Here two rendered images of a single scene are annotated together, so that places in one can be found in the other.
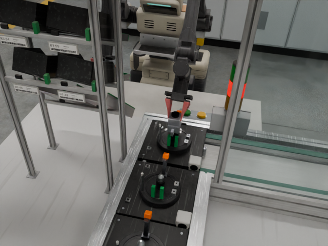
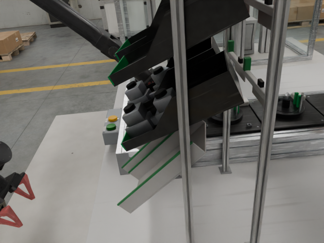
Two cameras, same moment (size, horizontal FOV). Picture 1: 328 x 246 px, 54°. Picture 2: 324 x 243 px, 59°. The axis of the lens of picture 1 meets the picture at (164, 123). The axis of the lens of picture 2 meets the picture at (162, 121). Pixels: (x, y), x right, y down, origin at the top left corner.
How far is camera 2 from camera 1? 152 cm
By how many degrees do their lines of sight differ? 79
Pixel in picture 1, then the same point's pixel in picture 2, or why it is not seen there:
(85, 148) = (177, 215)
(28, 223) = (311, 211)
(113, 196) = (249, 137)
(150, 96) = (47, 189)
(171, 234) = (257, 105)
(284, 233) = not seen: hidden behind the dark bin
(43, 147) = not seen: outside the picture
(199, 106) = (69, 146)
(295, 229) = not seen: hidden behind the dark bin
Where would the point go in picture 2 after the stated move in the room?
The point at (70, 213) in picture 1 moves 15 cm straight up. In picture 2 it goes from (271, 186) to (276, 150)
